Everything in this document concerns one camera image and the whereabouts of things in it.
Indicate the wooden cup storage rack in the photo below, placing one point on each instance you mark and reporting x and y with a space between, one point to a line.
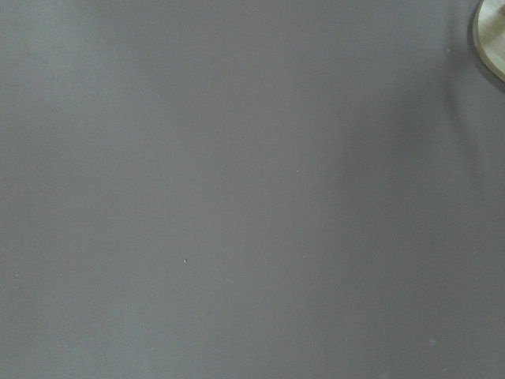
488 25

